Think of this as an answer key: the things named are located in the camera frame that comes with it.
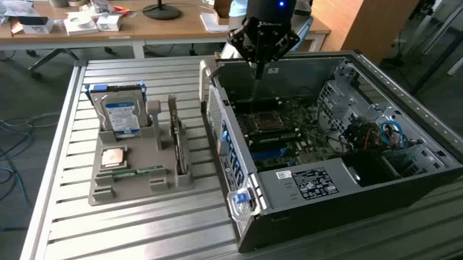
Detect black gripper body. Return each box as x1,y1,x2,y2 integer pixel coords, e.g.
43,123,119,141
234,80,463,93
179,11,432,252
243,0,295,62

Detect black Nvidia graphics card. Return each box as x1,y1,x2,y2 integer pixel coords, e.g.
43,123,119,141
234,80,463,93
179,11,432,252
167,94,192,176

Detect white paper stack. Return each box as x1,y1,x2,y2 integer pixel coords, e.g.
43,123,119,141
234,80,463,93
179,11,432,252
200,12,230,33

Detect brown cardboard box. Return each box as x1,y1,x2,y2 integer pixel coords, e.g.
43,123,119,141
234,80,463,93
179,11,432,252
212,0,234,18

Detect black round stand base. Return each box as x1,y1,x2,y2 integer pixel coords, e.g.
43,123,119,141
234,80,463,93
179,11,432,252
142,0,182,21

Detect wooden cabinet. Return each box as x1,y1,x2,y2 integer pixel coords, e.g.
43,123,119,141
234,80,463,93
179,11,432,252
311,0,420,66

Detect metal CPU socket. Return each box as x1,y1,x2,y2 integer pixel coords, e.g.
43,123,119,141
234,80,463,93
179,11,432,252
252,110,286,133

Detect black RAM slot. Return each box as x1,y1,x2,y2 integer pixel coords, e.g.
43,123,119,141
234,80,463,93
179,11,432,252
244,129,302,141
250,138,303,150

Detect small white labelled box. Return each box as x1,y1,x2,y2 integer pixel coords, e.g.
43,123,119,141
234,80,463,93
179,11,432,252
96,15,123,32

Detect green motherboard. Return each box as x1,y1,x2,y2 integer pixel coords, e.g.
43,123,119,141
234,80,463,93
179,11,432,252
231,97,348,173

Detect hard disk with blue caddy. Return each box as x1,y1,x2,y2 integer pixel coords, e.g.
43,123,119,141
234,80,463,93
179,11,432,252
85,80,151,139

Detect blue expansion slot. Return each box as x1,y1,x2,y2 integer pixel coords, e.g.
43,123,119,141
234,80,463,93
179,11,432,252
252,150,288,161

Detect white box with tape roll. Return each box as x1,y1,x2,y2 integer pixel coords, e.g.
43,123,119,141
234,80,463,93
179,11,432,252
64,12,99,36

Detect white table leg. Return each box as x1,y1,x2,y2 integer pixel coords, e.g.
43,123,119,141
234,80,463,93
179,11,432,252
447,55,463,76

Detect grey plastic parts rack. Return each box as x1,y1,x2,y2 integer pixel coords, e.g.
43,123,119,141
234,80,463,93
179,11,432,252
88,100,199,206

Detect green RAM stick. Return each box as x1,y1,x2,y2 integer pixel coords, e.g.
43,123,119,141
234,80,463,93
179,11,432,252
96,165,164,179

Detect silver power supply unit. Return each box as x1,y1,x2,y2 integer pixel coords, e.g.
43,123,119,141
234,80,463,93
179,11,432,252
255,158,363,211

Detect black desk leg with casters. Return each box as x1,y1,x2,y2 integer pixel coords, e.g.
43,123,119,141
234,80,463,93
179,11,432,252
27,48,80,79

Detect CPU with metal lid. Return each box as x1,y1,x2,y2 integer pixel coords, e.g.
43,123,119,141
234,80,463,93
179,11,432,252
100,147,127,168

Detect silver disk bay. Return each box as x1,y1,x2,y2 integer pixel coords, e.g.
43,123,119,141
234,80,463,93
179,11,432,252
379,143,448,178

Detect white box with black lid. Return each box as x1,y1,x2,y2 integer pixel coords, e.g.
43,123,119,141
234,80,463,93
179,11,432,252
16,16,55,35

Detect blue case latch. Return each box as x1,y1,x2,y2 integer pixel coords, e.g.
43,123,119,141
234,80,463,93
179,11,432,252
234,191,252,204

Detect clear plastic bag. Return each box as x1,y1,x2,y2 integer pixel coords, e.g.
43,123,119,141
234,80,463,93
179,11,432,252
0,0,37,17

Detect open black PC case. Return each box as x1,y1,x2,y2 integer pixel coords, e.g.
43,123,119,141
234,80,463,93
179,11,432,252
199,49,463,254

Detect red orange wires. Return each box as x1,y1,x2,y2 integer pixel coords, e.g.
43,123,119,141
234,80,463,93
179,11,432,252
362,126,382,150

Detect blue disk wire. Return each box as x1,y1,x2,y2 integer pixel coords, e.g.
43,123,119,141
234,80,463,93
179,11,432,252
379,120,408,149

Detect wooden desk with white frame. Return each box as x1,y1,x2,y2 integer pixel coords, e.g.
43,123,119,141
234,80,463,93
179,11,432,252
0,0,332,59

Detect grey floor cable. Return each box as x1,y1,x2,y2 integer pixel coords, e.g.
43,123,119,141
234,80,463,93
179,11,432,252
0,112,61,129

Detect blue floor cable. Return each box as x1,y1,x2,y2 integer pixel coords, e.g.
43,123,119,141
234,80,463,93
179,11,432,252
0,121,33,231

